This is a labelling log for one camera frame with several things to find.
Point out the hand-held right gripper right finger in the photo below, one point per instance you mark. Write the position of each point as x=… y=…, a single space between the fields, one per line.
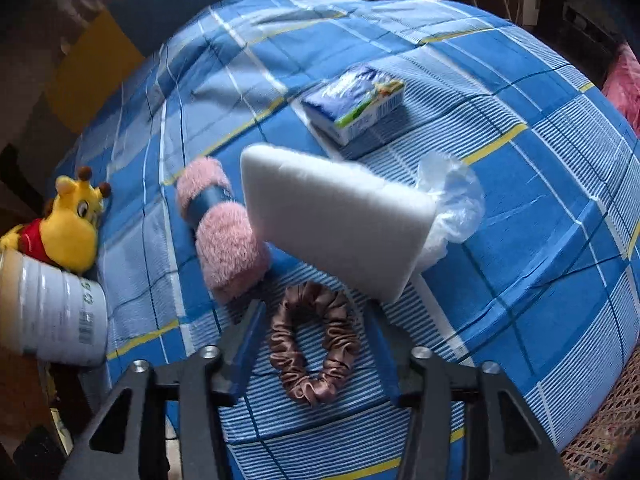
x=387 y=350

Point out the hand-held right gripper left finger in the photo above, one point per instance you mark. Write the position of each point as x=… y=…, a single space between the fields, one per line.
x=247 y=355

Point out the pink fuzzy sock roll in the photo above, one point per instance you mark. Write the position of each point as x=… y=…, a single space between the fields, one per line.
x=230 y=255

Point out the white sponge block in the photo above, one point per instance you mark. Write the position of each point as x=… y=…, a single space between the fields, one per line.
x=340 y=225

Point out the clear plastic bag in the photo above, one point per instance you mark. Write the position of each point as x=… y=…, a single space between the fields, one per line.
x=455 y=200

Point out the blue tissue pack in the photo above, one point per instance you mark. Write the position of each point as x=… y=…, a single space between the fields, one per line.
x=350 y=105

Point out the brown satin scrunchie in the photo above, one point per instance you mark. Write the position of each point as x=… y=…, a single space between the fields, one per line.
x=345 y=340

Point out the blue plaid bedsheet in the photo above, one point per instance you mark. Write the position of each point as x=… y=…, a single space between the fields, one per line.
x=500 y=285

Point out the white tin can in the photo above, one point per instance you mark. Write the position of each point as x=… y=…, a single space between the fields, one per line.
x=50 y=310

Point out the yellow plush toy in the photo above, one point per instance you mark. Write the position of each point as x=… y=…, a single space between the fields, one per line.
x=70 y=235

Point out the woven mat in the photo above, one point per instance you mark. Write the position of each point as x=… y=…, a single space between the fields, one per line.
x=600 y=435

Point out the grey yellow blue headboard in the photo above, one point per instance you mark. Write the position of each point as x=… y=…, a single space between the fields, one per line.
x=90 y=65

